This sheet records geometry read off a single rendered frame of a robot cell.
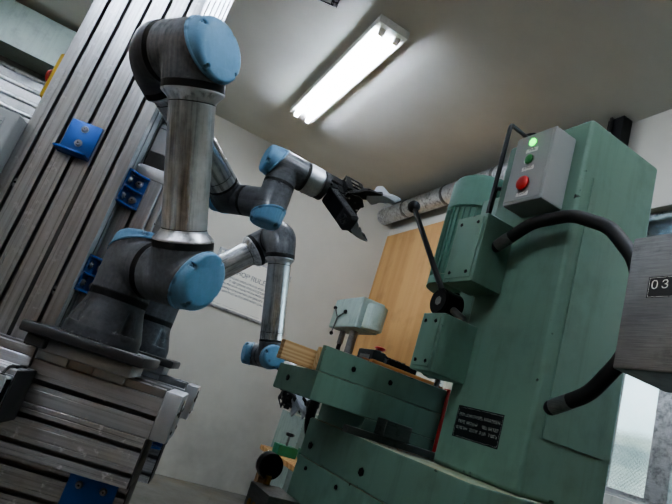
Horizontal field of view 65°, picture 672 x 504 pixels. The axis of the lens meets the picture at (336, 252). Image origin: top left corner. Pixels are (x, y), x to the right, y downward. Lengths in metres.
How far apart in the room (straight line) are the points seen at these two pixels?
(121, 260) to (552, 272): 0.82
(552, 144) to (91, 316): 0.94
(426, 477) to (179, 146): 0.72
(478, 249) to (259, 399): 3.43
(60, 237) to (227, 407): 3.12
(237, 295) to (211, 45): 3.37
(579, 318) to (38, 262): 1.13
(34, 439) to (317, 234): 3.67
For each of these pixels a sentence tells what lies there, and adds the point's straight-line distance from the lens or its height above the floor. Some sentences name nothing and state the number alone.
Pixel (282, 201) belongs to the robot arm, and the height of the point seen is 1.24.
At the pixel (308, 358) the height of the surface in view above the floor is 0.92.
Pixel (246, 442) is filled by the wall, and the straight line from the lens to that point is 4.39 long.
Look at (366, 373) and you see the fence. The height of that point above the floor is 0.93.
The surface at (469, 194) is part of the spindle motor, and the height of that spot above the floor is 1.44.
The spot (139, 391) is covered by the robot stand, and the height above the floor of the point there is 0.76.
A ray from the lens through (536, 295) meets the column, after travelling 1.06.
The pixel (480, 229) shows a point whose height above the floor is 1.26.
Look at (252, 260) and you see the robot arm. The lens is 1.82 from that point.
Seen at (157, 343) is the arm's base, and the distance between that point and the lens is 1.60.
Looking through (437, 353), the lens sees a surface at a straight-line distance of 1.07.
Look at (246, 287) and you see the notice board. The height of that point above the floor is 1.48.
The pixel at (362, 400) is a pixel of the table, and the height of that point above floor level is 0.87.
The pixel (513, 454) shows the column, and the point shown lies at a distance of 1.00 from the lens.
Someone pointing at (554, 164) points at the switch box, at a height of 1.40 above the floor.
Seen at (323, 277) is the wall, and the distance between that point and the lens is 4.53.
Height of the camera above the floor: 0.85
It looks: 15 degrees up
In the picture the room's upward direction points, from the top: 18 degrees clockwise
